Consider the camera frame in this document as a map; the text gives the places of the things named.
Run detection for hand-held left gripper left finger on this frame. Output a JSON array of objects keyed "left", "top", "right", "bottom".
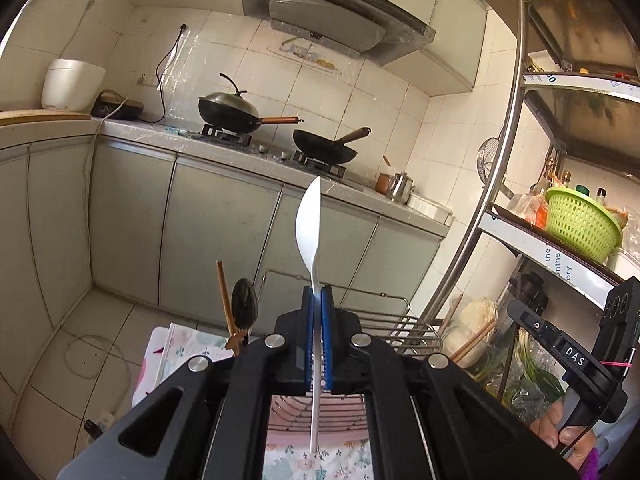
[{"left": 56, "top": 285, "right": 318, "bottom": 480}]

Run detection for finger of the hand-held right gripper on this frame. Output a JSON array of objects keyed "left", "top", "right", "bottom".
[{"left": 506, "top": 300, "right": 608, "bottom": 386}]

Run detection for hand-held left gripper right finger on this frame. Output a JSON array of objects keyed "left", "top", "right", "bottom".
[{"left": 321, "top": 285, "right": 579, "bottom": 480}]

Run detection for metal wire utensil rack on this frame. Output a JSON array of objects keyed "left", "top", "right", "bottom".
[{"left": 249, "top": 267, "right": 445, "bottom": 435}]

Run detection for brown wooden chopstick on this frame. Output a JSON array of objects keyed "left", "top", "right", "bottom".
[{"left": 215, "top": 260, "right": 238, "bottom": 353}]

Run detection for white plastic spoon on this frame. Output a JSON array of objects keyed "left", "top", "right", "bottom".
[{"left": 295, "top": 176, "right": 334, "bottom": 456}]

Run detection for person's right hand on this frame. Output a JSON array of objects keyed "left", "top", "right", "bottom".
[{"left": 529, "top": 394, "right": 599, "bottom": 472}]

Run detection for green onions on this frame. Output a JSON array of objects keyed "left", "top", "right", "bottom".
[{"left": 492, "top": 327, "right": 568, "bottom": 413}]

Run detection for black spoon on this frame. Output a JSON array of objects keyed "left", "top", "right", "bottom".
[{"left": 231, "top": 278, "right": 260, "bottom": 347}]

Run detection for light wooden chopstick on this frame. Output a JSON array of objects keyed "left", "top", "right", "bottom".
[
  {"left": 439, "top": 293, "right": 466, "bottom": 337},
  {"left": 449, "top": 319, "right": 499, "bottom": 362}
]

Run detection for pink plastic tray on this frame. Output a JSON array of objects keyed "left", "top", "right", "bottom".
[{"left": 265, "top": 429, "right": 372, "bottom": 450}]

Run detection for green plastic basket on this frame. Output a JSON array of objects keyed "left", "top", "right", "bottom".
[{"left": 544, "top": 186, "right": 624, "bottom": 265}]

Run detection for floral tablecloth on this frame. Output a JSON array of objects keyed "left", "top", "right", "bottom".
[{"left": 132, "top": 324, "right": 377, "bottom": 480}]

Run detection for glass bottles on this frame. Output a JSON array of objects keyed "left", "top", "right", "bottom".
[{"left": 507, "top": 155, "right": 608, "bottom": 228}]

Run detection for grey kitchen counter cabinet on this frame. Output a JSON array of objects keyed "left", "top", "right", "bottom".
[{"left": 0, "top": 109, "right": 456, "bottom": 333}]

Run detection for white enamel container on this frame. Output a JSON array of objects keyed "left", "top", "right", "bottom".
[{"left": 407, "top": 194, "right": 455, "bottom": 227}]

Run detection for brown ceramic jar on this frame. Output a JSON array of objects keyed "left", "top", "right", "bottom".
[{"left": 376, "top": 156, "right": 397, "bottom": 196}]

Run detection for steel kettle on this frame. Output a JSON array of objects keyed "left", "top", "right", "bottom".
[{"left": 387, "top": 171, "right": 417, "bottom": 204}]

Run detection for metal strainer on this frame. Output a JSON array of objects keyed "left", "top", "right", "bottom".
[{"left": 476, "top": 137, "right": 517, "bottom": 200}]

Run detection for black open wok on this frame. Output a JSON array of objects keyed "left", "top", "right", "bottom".
[{"left": 292, "top": 127, "right": 372, "bottom": 165}]

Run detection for gas stove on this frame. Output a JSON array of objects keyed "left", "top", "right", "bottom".
[{"left": 187, "top": 122, "right": 349, "bottom": 179}]

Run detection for floor power strip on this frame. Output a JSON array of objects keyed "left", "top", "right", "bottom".
[{"left": 81, "top": 409, "right": 120, "bottom": 437}]

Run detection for black wok with lid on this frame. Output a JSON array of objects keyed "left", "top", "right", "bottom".
[{"left": 197, "top": 72, "right": 305, "bottom": 136}]

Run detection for black electric pan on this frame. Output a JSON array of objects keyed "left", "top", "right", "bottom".
[{"left": 91, "top": 89, "right": 145, "bottom": 121}]

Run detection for grey range hood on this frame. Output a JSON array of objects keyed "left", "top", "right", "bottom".
[{"left": 238, "top": 0, "right": 437, "bottom": 67}]

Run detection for white rice cooker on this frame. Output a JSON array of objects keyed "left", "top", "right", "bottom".
[{"left": 41, "top": 58, "right": 107, "bottom": 112}]

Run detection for steel shelf frame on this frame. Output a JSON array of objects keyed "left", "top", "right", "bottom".
[{"left": 419, "top": 0, "right": 640, "bottom": 328}]

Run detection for white appliance cable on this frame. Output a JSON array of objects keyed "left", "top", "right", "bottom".
[{"left": 88, "top": 99, "right": 127, "bottom": 198}]

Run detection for black power cable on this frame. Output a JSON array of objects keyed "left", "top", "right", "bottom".
[{"left": 155, "top": 23, "right": 189, "bottom": 124}]

